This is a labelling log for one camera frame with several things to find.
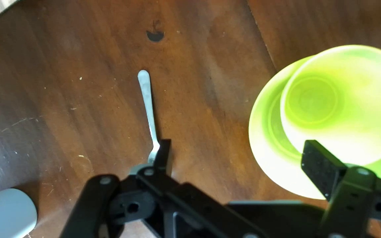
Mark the grey plastic cup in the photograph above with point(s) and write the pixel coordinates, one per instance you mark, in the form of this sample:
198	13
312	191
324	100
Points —
17	214

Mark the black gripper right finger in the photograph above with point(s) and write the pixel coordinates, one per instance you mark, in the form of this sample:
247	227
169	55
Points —
322	167

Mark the yellow plastic bowl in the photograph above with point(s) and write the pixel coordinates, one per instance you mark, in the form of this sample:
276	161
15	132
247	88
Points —
271	148

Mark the silver spoon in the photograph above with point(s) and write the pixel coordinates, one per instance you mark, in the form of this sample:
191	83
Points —
145	88

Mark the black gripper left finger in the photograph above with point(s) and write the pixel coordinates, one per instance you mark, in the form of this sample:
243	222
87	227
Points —
161	160

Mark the yellow plastic cup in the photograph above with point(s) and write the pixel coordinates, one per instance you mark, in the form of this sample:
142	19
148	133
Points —
334	97

